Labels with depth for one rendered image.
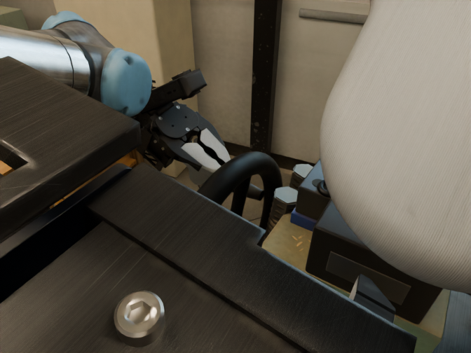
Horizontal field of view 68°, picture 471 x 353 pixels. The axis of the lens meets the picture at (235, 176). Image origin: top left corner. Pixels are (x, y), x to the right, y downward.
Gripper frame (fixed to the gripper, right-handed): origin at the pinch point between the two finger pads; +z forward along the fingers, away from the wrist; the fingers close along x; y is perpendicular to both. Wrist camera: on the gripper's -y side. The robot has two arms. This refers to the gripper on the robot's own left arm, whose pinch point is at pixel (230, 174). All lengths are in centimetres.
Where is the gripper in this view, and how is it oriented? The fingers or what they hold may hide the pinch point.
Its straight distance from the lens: 51.7
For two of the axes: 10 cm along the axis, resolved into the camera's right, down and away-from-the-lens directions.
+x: -5.3, 5.3, -6.6
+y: -4.2, 5.1, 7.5
